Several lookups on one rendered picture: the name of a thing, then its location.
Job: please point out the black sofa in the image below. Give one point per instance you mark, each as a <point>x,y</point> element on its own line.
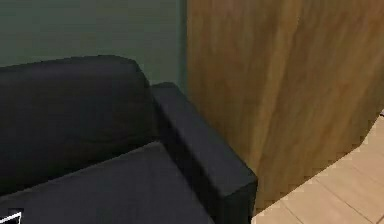
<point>100,133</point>

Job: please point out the brown wooden cupboard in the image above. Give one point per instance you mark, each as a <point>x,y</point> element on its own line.
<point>283,83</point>

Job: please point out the black white-edged flat object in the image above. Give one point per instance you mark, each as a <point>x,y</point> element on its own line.
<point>11,218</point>

